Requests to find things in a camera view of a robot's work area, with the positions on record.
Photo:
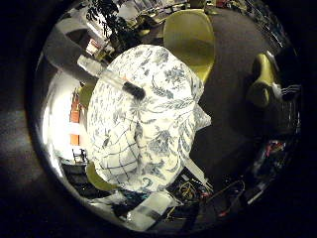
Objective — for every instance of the clear spray bottle black head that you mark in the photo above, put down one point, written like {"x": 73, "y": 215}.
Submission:
{"x": 133, "y": 91}

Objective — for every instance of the dark leafy potted plant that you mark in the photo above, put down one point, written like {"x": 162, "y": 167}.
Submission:
{"x": 110, "y": 23}

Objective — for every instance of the blue floral white tablecloth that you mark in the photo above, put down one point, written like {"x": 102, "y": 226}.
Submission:
{"x": 161, "y": 99}

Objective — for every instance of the white checkered cloth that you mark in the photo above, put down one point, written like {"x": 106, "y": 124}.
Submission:
{"x": 117, "y": 153}

